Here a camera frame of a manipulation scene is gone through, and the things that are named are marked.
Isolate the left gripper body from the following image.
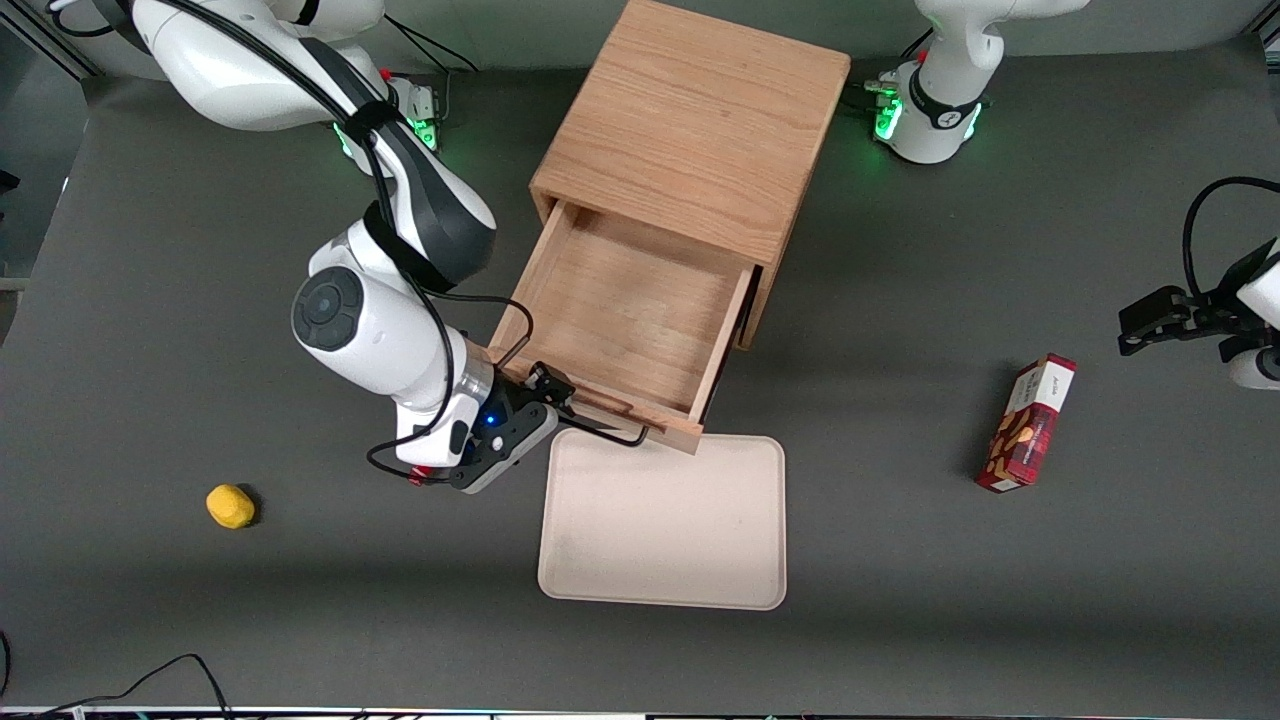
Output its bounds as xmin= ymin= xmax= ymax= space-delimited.
xmin=1188 ymin=255 xmax=1280 ymax=346

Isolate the wooden drawer with black handle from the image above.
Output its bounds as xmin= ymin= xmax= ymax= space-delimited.
xmin=488 ymin=200 xmax=758 ymax=456

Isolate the wooden drawer cabinet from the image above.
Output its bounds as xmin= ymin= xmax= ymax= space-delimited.
xmin=530 ymin=0 xmax=851 ymax=351

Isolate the red plaid cookie box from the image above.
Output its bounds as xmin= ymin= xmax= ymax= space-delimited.
xmin=976 ymin=353 xmax=1079 ymax=494

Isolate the beige plastic tray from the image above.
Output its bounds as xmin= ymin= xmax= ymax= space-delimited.
xmin=537 ymin=430 xmax=788 ymax=612

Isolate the yellow lemon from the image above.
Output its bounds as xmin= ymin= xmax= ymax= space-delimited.
xmin=206 ymin=484 xmax=257 ymax=530

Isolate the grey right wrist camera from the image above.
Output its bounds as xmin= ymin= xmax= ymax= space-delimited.
xmin=448 ymin=395 xmax=559 ymax=494

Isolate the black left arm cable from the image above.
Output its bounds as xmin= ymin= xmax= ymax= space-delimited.
xmin=1182 ymin=177 xmax=1280 ymax=296

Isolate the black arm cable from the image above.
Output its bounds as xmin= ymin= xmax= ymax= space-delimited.
xmin=150 ymin=0 xmax=534 ymax=483
xmin=1182 ymin=177 xmax=1280 ymax=296

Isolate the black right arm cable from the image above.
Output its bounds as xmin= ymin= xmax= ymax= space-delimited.
xmin=150 ymin=0 xmax=534 ymax=483

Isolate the black floor cable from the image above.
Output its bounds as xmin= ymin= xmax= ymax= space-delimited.
xmin=35 ymin=653 xmax=236 ymax=720

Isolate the thin black base cable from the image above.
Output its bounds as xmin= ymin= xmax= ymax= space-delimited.
xmin=385 ymin=15 xmax=479 ymax=73

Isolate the aluminium frame rail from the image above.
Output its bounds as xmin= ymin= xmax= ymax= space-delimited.
xmin=0 ymin=0 xmax=101 ymax=81

